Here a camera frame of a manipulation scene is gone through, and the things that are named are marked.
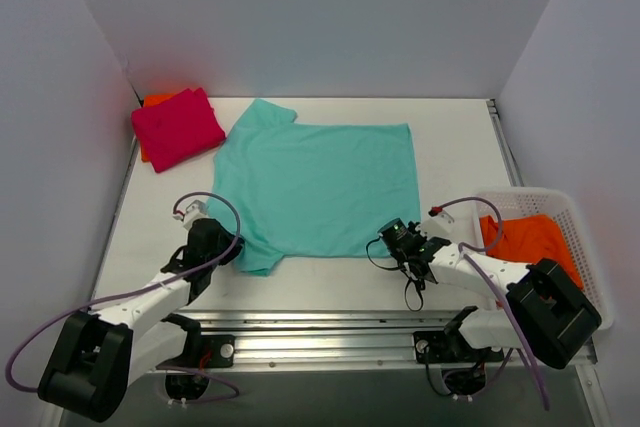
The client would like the folded magenta t shirt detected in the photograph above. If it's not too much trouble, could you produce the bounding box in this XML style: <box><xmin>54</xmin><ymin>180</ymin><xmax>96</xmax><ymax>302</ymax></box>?
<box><xmin>131</xmin><ymin>88</ymin><xmax>226</xmax><ymax>173</ymax></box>

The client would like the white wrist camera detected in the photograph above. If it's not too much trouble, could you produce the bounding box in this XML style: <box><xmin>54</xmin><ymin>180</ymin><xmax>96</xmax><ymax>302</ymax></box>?
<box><xmin>426</xmin><ymin>206</ymin><xmax>455</xmax><ymax>238</ymax></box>
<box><xmin>173</xmin><ymin>200</ymin><xmax>208</xmax><ymax>230</ymax></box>

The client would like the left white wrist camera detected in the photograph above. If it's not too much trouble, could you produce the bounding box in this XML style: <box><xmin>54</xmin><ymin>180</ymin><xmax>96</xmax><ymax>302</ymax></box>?
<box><xmin>173</xmin><ymin>200</ymin><xmax>208</xmax><ymax>230</ymax></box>

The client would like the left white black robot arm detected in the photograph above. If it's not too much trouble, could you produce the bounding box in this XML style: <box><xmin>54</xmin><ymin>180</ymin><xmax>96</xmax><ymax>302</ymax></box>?
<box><xmin>37</xmin><ymin>218</ymin><xmax>244</xmax><ymax>422</ymax></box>

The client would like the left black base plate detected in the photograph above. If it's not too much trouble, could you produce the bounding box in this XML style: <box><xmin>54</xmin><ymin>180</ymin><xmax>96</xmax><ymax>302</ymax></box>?
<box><xmin>191</xmin><ymin>334</ymin><xmax>236</xmax><ymax>370</ymax></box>

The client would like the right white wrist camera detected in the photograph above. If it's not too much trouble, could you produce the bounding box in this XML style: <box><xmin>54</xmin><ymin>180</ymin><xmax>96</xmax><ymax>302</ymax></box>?
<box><xmin>426</xmin><ymin>206</ymin><xmax>455</xmax><ymax>238</ymax></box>

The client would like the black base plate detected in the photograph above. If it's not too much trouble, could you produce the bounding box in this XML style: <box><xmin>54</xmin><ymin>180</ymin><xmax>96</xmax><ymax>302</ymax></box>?
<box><xmin>191</xmin><ymin>334</ymin><xmax>236</xmax><ymax>370</ymax></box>
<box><xmin>412</xmin><ymin>330</ymin><xmax>504</xmax><ymax>365</ymax></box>

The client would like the teal t shirt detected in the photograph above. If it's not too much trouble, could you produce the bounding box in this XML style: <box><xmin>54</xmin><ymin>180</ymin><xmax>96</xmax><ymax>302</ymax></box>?
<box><xmin>207</xmin><ymin>99</ymin><xmax>421</xmax><ymax>275</ymax></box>

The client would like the white plastic basket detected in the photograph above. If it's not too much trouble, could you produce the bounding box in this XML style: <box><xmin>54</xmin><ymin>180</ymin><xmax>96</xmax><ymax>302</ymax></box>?
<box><xmin>472</xmin><ymin>186</ymin><xmax>614</xmax><ymax>331</ymax></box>

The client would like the black thin cable loop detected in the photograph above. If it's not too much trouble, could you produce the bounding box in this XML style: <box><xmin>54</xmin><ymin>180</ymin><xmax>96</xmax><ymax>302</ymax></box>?
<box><xmin>365</xmin><ymin>236</ymin><xmax>426</xmax><ymax>312</ymax></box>

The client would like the folded orange t shirt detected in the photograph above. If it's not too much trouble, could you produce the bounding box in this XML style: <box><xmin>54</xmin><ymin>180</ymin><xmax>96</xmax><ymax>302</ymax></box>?
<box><xmin>139</xmin><ymin>93</ymin><xmax>175</xmax><ymax>163</ymax></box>

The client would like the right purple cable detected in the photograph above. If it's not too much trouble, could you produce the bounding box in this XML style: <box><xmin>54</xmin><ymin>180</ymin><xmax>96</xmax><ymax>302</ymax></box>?
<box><xmin>439</xmin><ymin>195</ymin><xmax>551</xmax><ymax>411</ymax></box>

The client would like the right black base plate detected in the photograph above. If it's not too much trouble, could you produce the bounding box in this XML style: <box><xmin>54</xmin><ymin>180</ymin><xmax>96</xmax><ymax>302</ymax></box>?
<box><xmin>412</xmin><ymin>330</ymin><xmax>504</xmax><ymax>365</ymax></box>

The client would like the aluminium rail frame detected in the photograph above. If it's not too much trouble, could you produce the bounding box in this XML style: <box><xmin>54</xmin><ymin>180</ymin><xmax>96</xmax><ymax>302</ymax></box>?
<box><xmin>54</xmin><ymin>308</ymin><xmax>599</xmax><ymax>376</ymax></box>

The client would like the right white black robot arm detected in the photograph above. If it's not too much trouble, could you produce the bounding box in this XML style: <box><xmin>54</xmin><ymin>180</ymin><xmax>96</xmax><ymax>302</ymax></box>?
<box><xmin>378</xmin><ymin>218</ymin><xmax>602</xmax><ymax>369</ymax></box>

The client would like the orange t shirt in basket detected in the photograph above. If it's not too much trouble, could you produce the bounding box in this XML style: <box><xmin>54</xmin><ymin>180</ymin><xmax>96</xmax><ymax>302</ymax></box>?
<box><xmin>488</xmin><ymin>215</ymin><xmax>584</xmax><ymax>290</ymax></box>

